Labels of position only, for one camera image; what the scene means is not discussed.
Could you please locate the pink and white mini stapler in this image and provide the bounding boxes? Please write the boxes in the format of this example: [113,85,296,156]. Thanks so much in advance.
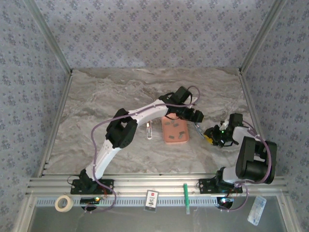
[145,120,155,141]

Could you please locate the green pen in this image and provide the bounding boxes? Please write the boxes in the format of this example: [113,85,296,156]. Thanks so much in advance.
[183,183,191,216]

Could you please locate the small circuit board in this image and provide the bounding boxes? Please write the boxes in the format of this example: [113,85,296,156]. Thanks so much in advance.
[80,197,101,204]
[218,196,235,205]

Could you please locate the clear plastic bag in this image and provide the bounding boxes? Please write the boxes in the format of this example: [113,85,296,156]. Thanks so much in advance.
[247,195,267,226]

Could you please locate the black white printed card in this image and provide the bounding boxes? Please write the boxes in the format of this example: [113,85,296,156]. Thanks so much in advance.
[144,189,159,213]

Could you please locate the masking tape roll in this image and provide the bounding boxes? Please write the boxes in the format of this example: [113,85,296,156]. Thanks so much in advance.
[55,195,73,213]

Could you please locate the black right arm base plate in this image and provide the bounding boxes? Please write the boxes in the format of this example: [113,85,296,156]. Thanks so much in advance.
[198,178,243,194]

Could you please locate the aluminium table side rail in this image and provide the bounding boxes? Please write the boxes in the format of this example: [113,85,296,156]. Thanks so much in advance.
[238,72,276,176]
[37,72,74,178]

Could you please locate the aluminium rail beam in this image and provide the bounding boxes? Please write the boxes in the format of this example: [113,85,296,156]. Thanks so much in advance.
[26,173,290,196]

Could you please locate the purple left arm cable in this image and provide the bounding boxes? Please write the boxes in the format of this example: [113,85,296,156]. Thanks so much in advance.
[84,86,201,215]

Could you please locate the grey slotted cable duct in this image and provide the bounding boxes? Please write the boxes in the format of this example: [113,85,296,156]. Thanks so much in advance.
[35,196,219,208]

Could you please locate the aluminium frame post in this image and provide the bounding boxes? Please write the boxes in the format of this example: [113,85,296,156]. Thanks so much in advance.
[238,0,289,74]
[24,0,74,74]

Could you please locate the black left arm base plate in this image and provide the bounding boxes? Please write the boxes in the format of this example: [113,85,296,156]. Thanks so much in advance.
[70,179,115,195]

